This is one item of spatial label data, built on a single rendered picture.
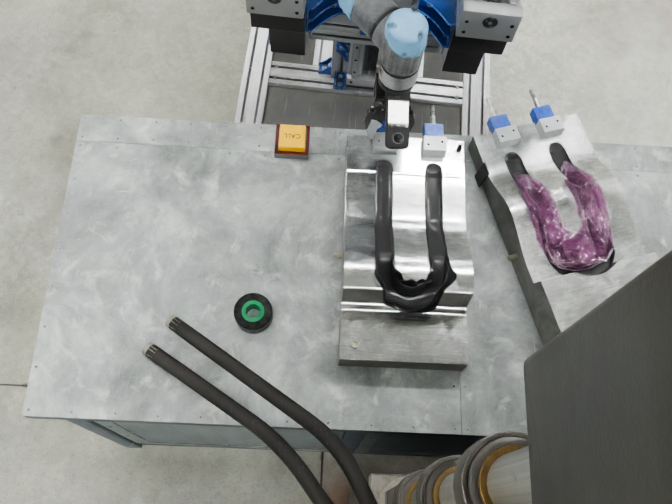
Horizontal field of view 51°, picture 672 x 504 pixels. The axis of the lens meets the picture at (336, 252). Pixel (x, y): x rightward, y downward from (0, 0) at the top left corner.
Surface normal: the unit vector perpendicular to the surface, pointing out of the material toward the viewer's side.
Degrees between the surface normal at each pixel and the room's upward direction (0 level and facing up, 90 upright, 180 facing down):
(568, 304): 0
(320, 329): 0
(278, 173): 0
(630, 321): 90
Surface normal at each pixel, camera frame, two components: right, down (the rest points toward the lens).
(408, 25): 0.05, -0.36
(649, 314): -1.00, -0.05
